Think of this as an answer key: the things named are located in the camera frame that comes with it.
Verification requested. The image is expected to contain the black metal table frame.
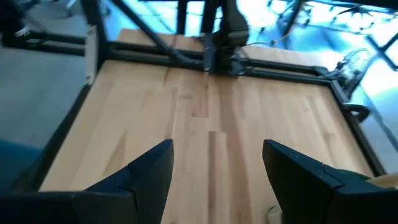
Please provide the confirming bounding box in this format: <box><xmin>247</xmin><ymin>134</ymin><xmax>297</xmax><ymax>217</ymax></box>
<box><xmin>102</xmin><ymin>0</ymin><xmax>386</xmax><ymax>177</ymax></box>

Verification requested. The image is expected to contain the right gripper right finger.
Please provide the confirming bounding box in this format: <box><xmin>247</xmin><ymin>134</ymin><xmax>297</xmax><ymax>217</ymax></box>
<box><xmin>262</xmin><ymin>139</ymin><xmax>398</xmax><ymax>224</ymax></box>

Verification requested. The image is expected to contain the silver bracket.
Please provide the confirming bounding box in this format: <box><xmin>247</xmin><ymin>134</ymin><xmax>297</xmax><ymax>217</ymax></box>
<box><xmin>84</xmin><ymin>25</ymin><xmax>100</xmax><ymax>85</ymax></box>

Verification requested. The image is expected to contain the black side desk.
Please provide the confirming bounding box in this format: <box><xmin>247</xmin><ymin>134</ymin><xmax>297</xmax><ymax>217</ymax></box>
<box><xmin>0</xmin><ymin>29</ymin><xmax>87</xmax><ymax>57</ymax></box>

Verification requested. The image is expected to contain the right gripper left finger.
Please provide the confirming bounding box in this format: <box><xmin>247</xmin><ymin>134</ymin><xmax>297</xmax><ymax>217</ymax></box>
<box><xmin>73</xmin><ymin>139</ymin><xmax>175</xmax><ymax>224</ymax></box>

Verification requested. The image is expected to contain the black table clamp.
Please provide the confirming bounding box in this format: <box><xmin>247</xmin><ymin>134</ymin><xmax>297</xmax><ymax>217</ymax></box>
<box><xmin>342</xmin><ymin>103</ymin><xmax>371</xmax><ymax>123</ymax></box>

